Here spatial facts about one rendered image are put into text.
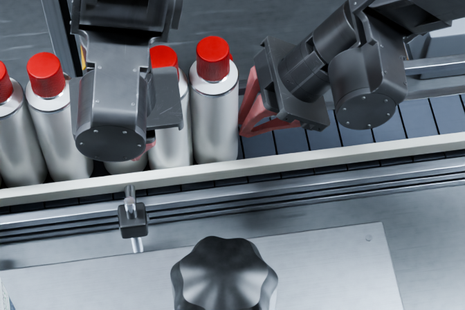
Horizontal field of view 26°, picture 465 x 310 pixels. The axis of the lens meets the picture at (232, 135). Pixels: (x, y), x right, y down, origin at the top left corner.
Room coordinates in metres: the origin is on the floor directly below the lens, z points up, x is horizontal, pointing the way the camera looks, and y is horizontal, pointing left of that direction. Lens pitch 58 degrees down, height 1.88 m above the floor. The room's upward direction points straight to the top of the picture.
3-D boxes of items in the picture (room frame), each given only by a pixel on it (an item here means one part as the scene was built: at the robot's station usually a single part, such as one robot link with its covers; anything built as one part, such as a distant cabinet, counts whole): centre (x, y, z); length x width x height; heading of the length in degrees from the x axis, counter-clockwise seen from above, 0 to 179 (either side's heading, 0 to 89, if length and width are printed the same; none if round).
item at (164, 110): (0.52, 0.10, 1.12); 0.10 x 0.07 x 0.07; 98
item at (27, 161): (0.56, 0.24, 0.98); 0.05 x 0.05 x 0.20
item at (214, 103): (0.59, 0.02, 0.98); 0.05 x 0.05 x 0.20
